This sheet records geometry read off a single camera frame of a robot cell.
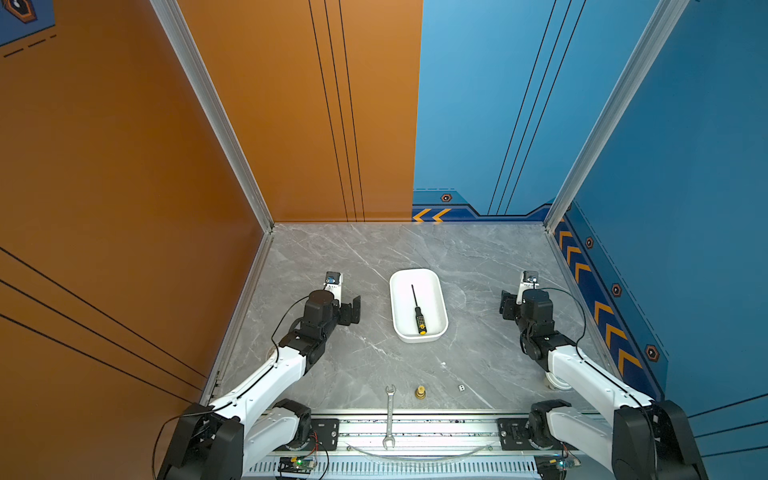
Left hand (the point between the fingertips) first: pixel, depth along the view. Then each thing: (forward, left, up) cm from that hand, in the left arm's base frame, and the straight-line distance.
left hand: (345, 293), depth 86 cm
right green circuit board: (-39, -53, -13) cm, 67 cm away
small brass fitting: (-24, -21, -10) cm, 34 cm away
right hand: (+1, -49, -1) cm, 49 cm away
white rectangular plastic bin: (+3, -22, -11) cm, 25 cm away
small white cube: (-22, -33, -11) cm, 41 cm away
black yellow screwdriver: (-3, -22, -10) cm, 25 cm away
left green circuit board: (-40, +9, -13) cm, 43 cm away
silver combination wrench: (-34, -13, -13) cm, 39 cm away
